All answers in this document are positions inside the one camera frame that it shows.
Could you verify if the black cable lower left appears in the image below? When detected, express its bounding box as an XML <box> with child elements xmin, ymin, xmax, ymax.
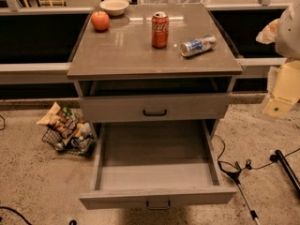
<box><xmin>0</xmin><ymin>205</ymin><xmax>78</xmax><ymax>225</ymax></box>

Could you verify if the black silver tripod leg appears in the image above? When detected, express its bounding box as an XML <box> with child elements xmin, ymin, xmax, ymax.
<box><xmin>217</xmin><ymin>161</ymin><xmax>262</xmax><ymax>225</ymax></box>

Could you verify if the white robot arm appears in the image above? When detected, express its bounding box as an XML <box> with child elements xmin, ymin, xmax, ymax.
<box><xmin>256</xmin><ymin>1</ymin><xmax>300</xmax><ymax>120</ymax></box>

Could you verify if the white bowl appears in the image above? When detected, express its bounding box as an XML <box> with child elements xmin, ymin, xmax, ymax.
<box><xmin>99</xmin><ymin>0</ymin><xmax>129</xmax><ymax>16</ymax></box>

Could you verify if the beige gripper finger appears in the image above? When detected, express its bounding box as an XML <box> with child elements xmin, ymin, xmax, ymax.
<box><xmin>262</xmin><ymin>60</ymin><xmax>300</xmax><ymax>119</ymax></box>
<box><xmin>256</xmin><ymin>19</ymin><xmax>278</xmax><ymax>44</ymax></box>

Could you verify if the open grey middle drawer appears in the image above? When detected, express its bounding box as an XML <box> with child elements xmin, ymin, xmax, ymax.
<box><xmin>80</xmin><ymin>120</ymin><xmax>236</xmax><ymax>210</ymax></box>

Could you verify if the silver blue redbull can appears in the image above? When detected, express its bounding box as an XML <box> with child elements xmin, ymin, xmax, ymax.
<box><xmin>181</xmin><ymin>34</ymin><xmax>217</xmax><ymax>57</ymax></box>

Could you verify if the closed grey top drawer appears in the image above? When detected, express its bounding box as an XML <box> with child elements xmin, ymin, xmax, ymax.
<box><xmin>79</xmin><ymin>94</ymin><xmax>231</xmax><ymax>123</ymax></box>

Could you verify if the black floor cable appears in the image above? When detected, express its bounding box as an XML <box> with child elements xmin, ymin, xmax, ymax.
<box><xmin>214</xmin><ymin>134</ymin><xmax>300</xmax><ymax>171</ymax></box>

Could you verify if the yellow brown snack bag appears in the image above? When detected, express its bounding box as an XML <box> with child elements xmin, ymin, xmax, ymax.
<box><xmin>37</xmin><ymin>102</ymin><xmax>83</xmax><ymax>144</ymax></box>

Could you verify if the black wire basket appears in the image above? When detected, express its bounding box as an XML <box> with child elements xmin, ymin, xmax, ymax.
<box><xmin>42</xmin><ymin>107</ymin><xmax>96</xmax><ymax>158</ymax></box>

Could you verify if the red coca-cola can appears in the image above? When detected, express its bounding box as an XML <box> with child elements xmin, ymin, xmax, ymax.
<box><xmin>152</xmin><ymin>11</ymin><xmax>169</xmax><ymax>48</ymax></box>

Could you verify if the grey drawer cabinet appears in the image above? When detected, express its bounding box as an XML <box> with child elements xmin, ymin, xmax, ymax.
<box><xmin>67</xmin><ymin>3</ymin><xmax>244</xmax><ymax>211</ymax></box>

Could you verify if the black stand leg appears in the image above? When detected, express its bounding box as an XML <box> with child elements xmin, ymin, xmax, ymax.
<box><xmin>270</xmin><ymin>150</ymin><xmax>300</xmax><ymax>195</ymax></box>

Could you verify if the red apple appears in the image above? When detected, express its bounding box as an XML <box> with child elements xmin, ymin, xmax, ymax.
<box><xmin>91</xmin><ymin>11</ymin><xmax>110</xmax><ymax>32</ymax></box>

